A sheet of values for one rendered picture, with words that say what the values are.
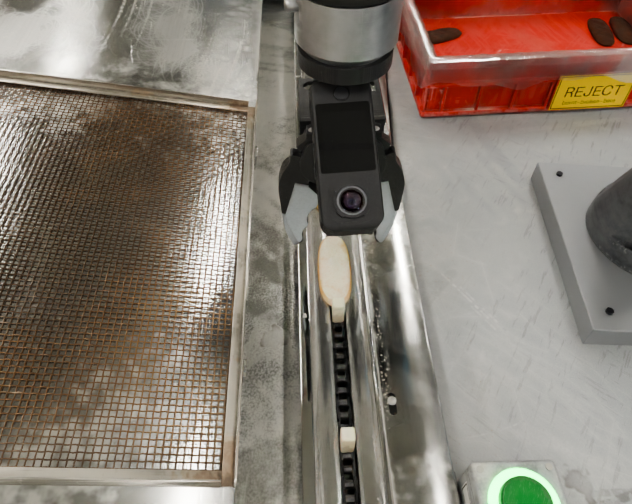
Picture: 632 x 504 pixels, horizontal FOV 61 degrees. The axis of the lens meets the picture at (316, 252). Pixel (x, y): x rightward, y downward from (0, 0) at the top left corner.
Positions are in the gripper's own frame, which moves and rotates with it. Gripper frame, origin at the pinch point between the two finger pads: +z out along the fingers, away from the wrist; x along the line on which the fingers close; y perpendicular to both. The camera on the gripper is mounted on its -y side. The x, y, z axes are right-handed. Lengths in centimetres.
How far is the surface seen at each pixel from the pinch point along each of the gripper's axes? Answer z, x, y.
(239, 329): 4.3, 9.9, -7.3
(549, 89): 7.1, -34.6, 34.9
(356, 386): 8.4, -1.3, -11.7
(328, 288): 7.6, 0.9, -0.5
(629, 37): 10, -56, 55
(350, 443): 7.0, -0.2, -17.7
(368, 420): 8.4, -2.2, -15.1
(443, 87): 5.5, -17.8, 33.8
